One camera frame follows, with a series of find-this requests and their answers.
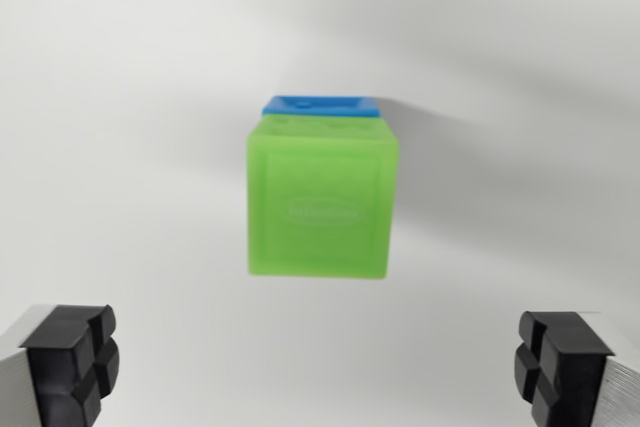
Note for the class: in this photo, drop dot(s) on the black-padded silver gripper right finger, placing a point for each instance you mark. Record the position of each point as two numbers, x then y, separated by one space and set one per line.
575 372

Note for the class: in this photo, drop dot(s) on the blue soft toy cube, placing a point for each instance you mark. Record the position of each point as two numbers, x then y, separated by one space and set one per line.
320 105

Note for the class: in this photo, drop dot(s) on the black-padded silver gripper left finger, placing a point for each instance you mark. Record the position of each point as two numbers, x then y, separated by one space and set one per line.
55 367

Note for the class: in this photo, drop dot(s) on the green soft toy cube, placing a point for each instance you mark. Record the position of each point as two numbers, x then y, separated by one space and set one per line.
322 207

